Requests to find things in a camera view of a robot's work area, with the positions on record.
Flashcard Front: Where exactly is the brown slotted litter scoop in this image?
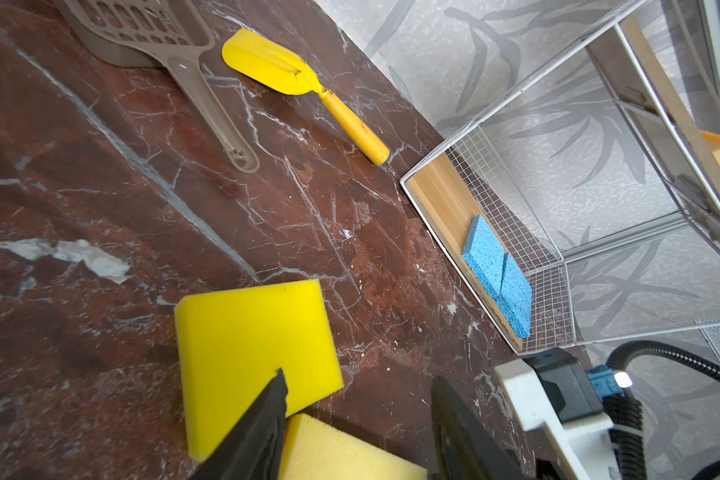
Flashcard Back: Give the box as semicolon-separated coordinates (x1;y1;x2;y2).
54;1;260;173

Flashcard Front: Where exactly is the black corrugated right cable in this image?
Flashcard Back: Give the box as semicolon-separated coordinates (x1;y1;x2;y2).
599;340;720;480

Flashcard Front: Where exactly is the pale yellow sponge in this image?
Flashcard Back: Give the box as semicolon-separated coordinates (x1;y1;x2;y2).
279;414;428;480

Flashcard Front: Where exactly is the white wire wooden shelf rack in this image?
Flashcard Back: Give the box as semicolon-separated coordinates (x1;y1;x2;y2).
399;0;720;356

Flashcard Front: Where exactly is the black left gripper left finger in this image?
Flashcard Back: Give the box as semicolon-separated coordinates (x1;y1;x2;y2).
190;369;288;480

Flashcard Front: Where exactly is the aluminium frame profile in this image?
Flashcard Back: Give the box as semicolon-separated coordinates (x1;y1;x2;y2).
564;1;720;346

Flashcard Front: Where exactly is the yellow foam sponge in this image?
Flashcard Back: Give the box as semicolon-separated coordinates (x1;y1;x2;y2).
174;279;344;462

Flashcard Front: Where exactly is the blue cellulose sponge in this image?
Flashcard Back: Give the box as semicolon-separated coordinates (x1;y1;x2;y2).
497;253;533;339
462;215;506;299

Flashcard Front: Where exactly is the yellow plastic scoop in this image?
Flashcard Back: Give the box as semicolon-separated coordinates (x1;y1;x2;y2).
221;28;390;166

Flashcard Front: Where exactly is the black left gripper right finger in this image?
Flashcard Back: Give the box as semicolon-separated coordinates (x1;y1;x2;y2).
431;376;528;479

